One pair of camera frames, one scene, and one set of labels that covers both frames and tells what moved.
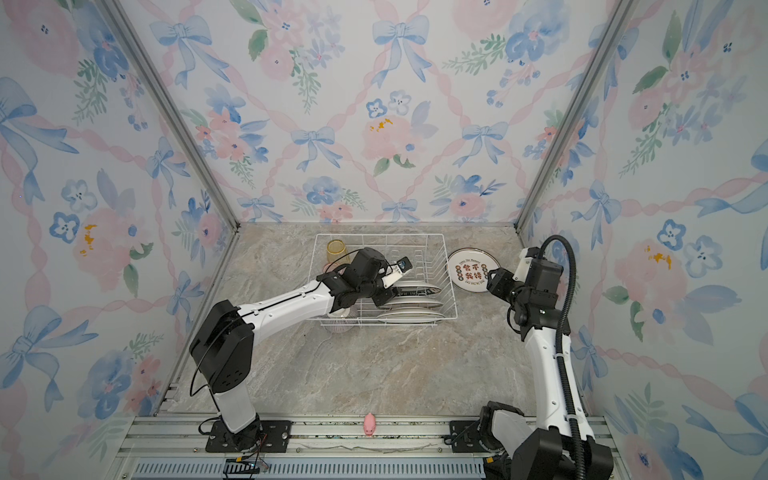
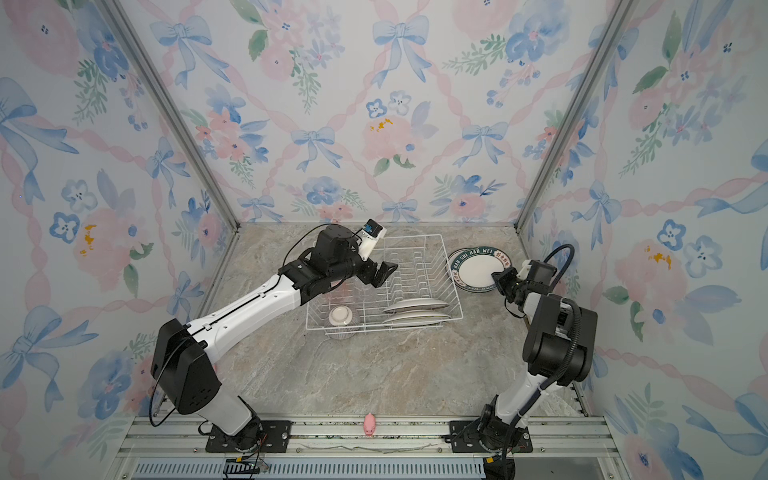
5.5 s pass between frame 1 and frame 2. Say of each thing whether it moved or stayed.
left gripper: moved
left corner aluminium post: stayed
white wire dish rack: stayed
